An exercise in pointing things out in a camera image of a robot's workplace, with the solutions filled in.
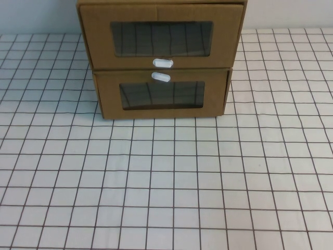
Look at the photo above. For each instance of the cardboard drawer with small window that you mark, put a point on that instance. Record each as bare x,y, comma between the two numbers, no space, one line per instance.
109,99

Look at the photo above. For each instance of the tall cardboard shoe box shell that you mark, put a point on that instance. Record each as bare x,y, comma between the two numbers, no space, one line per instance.
156,1

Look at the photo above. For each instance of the white grid tablecloth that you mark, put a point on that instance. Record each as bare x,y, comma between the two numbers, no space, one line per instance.
182,195

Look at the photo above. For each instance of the low cardboard shoe box shell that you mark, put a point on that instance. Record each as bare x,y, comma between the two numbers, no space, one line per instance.
230,86

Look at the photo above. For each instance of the cardboard drawer with large window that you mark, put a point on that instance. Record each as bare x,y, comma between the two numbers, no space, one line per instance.
99,34

